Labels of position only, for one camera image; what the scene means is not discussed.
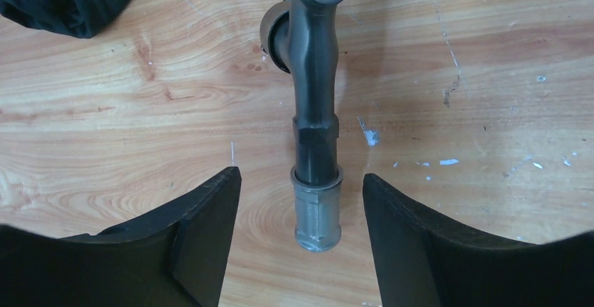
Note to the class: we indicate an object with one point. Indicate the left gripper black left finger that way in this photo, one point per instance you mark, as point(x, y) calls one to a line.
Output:
point(173, 255)

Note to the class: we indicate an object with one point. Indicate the grey faucet with lever handle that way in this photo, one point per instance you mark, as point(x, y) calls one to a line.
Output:
point(300, 38)

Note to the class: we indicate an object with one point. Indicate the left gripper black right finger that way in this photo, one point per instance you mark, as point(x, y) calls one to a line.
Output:
point(425, 258)

